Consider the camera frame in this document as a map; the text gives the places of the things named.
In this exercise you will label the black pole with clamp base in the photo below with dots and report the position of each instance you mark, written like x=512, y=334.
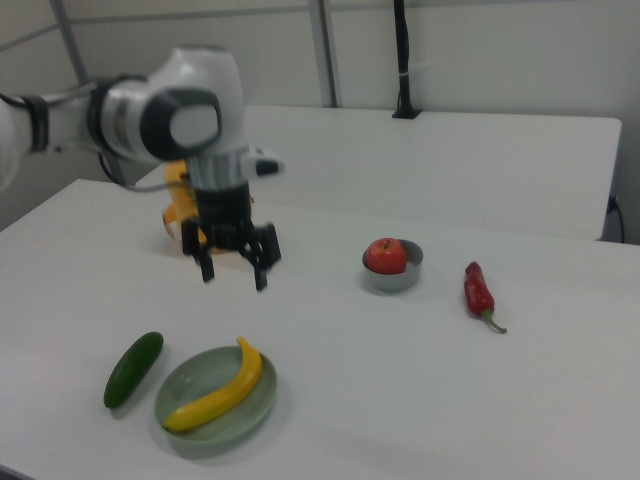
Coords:
x=402, y=50

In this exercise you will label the yellow banana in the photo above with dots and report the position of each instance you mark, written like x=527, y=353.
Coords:
x=225, y=395

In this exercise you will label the red apple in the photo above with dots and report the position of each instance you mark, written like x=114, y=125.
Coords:
x=385, y=255

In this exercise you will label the grey partition frame post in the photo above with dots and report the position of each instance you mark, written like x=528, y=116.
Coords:
x=325, y=50

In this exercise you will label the white side table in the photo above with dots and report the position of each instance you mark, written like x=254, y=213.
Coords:
x=425, y=165

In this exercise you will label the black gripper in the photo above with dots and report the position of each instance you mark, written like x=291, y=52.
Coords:
x=222, y=215

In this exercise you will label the green cucumber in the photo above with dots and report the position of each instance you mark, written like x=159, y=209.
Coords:
x=132, y=370

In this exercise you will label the small metal bowl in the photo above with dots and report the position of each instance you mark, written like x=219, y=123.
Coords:
x=395, y=283

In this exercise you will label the red chili pepper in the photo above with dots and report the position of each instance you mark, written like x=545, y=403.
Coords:
x=479, y=292

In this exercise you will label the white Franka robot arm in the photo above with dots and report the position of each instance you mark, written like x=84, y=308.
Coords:
x=200, y=75

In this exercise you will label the pale green plastic plate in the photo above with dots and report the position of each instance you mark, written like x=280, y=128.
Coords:
x=200, y=370

